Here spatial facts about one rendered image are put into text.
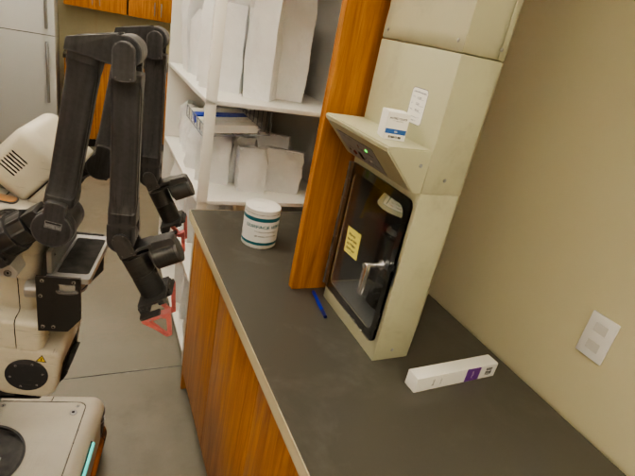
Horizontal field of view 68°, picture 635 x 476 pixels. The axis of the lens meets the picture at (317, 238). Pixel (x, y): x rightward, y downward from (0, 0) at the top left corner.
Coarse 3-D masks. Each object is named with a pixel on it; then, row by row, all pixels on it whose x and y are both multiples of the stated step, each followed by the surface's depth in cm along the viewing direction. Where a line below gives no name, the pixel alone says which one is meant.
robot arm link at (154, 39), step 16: (160, 48) 123; (160, 64) 127; (160, 80) 129; (144, 96) 130; (160, 96) 131; (144, 112) 132; (160, 112) 133; (144, 128) 134; (160, 128) 135; (144, 144) 136; (160, 144) 137; (144, 160) 137; (160, 160) 138; (160, 176) 142
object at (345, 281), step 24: (360, 168) 128; (360, 192) 128; (384, 192) 118; (360, 216) 128; (384, 216) 118; (408, 216) 109; (360, 240) 128; (384, 240) 118; (336, 264) 140; (360, 264) 128; (336, 288) 140; (384, 288) 118; (360, 312) 128
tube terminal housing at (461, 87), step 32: (384, 64) 120; (416, 64) 108; (448, 64) 98; (480, 64) 98; (384, 96) 120; (448, 96) 98; (480, 96) 101; (416, 128) 108; (448, 128) 102; (480, 128) 105; (448, 160) 105; (448, 192) 109; (416, 224) 110; (448, 224) 114; (416, 256) 115; (416, 288) 120; (384, 320) 120; (416, 320) 125; (384, 352) 126
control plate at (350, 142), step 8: (336, 128) 123; (344, 136) 121; (352, 144) 120; (360, 144) 113; (352, 152) 126; (360, 152) 119; (368, 152) 112; (368, 160) 117; (376, 160) 110; (376, 168) 116
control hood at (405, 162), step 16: (352, 128) 111; (368, 128) 112; (368, 144) 108; (384, 144) 100; (400, 144) 102; (416, 144) 105; (384, 160) 105; (400, 160) 100; (416, 160) 102; (400, 176) 103; (416, 176) 104; (416, 192) 106
